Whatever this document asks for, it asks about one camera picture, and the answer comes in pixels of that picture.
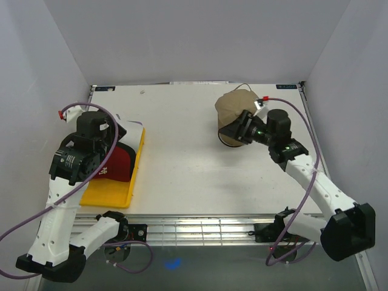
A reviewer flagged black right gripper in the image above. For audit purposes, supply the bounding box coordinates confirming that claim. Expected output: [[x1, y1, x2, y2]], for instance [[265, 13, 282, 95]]
[[218, 110, 274, 147]]

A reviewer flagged beige baseball cap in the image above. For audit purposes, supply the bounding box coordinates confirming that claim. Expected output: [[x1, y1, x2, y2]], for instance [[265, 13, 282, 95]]
[[214, 84, 264, 148]]

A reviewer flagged white baseball cap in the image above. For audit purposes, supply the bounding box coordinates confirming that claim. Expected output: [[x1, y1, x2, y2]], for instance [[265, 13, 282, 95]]
[[115, 115, 144, 153]]

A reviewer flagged red baseball cap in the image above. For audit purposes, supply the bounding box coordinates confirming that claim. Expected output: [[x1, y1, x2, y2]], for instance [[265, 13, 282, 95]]
[[93, 142, 136, 182]]

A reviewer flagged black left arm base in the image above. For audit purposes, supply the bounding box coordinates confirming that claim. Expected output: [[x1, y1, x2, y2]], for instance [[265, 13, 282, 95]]
[[104, 224, 147, 263]]

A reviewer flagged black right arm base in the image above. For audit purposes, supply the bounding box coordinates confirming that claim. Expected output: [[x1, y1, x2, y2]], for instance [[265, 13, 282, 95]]
[[247, 223, 309, 259]]

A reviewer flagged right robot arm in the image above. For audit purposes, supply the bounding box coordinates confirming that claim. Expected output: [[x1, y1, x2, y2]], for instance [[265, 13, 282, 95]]
[[218, 109, 376, 261]]

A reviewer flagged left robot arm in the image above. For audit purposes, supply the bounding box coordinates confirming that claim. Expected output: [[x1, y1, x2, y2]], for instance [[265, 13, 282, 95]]
[[16, 110, 129, 283]]

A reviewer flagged yellow plastic tray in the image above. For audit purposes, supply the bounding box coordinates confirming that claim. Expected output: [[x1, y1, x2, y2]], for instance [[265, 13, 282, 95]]
[[80, 128, 146, 209]]

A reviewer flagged aluminium table edge rail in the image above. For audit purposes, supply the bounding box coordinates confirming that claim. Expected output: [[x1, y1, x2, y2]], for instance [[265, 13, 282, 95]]
[[69, 213, 364, 246]]

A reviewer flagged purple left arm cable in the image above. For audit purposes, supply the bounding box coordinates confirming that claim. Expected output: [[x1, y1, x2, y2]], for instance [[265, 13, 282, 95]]
[[0, 102, 152, 278]]

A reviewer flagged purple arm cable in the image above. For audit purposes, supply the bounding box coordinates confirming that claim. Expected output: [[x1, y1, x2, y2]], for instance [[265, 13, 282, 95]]
[[0, 102, 152, 278], [263, 96, 321, 267]]

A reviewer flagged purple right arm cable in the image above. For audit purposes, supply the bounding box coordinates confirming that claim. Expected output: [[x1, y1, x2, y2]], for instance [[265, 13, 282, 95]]
[[263, 96, 321, 267]]

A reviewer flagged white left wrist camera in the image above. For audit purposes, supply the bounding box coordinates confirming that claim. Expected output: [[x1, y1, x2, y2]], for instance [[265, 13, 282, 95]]
[[58, 105, 86, 124]]

